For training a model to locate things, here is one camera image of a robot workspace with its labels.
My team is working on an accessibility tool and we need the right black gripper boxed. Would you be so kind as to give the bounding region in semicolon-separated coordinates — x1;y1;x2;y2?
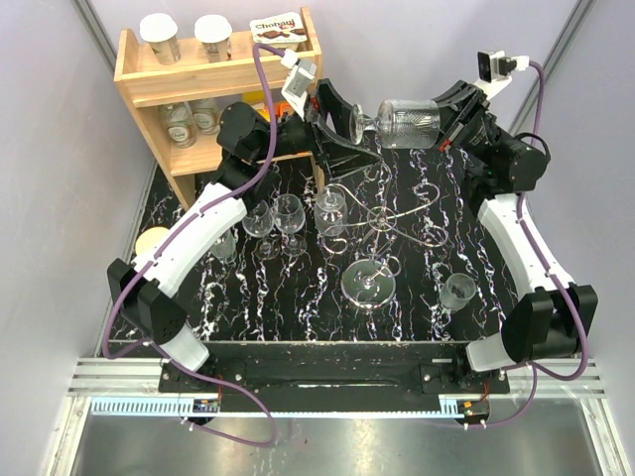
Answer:
389;81;510;167

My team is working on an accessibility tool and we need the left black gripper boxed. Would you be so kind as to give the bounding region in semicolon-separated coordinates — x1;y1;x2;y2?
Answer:
253;79;383;179

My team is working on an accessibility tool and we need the ribbed goblet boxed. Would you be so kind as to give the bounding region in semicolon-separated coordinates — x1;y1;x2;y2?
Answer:
209;230;237;264
440;273;477;313
349;99;441;149
314;185;348;237

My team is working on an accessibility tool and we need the chrome wine glass rack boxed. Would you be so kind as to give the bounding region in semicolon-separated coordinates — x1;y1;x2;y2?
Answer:
318;182;448;311

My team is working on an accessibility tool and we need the round yellow wooden coaster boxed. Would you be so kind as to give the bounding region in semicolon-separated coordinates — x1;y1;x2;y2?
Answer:
134;226;169;255

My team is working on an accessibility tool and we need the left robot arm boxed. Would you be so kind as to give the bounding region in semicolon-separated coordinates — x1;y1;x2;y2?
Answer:
106;79;379;392

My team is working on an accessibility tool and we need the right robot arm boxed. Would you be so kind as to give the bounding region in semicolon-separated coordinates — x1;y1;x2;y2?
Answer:
434;80;598;393

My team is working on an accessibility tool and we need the clear stemmed wine glass right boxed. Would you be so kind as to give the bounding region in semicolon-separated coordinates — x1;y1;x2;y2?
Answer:
273;193;307;257

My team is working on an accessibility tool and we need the clear stemmed wine glass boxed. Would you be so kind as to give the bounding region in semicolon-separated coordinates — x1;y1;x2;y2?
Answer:
242;201;280;261
273;193;307;257

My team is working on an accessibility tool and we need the clear stemmed wine glass left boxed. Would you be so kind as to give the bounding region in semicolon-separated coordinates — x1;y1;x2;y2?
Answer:
242;201;280;261

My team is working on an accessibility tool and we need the pink sponge box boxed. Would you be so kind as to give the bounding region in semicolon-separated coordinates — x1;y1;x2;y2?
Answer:
242;91;289;120

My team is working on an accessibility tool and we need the Chobani yogurt tub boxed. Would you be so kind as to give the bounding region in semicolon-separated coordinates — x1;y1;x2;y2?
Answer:
249;12;308;51

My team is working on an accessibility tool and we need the right clear glass bottle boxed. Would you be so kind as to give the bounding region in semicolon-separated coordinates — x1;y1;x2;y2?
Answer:
190;97;220;135

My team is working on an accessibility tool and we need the clear glass bottle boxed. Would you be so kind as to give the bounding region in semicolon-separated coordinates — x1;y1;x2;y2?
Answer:
158;102;196;149
190;97;220;135

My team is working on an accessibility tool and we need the right white lidded cup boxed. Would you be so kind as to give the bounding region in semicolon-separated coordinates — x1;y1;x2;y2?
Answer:
194;14;233;62

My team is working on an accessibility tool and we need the white lidded cup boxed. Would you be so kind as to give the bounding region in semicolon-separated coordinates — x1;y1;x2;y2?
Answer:
139;13;181;65
194;14;233;62

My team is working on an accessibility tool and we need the wooden two-tier shelf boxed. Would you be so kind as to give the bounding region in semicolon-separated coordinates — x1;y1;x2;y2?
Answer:
113;6;326;212

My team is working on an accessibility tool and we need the left clear glass bottle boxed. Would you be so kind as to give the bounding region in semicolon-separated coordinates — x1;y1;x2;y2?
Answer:
158;102;196;149

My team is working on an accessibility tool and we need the left white lidded cup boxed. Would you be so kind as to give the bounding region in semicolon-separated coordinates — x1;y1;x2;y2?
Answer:
139;13;181;65

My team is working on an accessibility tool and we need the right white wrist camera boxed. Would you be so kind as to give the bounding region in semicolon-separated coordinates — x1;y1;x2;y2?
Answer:
474;51;530;100

